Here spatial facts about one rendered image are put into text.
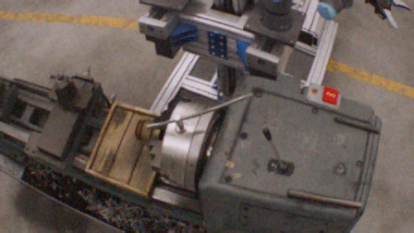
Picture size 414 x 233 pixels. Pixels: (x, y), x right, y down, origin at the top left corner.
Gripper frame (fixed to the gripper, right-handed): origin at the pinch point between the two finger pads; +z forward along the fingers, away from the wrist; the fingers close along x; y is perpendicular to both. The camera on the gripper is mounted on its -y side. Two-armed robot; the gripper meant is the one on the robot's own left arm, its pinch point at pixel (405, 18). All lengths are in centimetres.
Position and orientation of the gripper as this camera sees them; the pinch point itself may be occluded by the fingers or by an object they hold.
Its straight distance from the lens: 167.5
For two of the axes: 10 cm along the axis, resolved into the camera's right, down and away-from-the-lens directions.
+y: 1.5, 4.4, 8.8
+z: 6.9, 6.0, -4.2
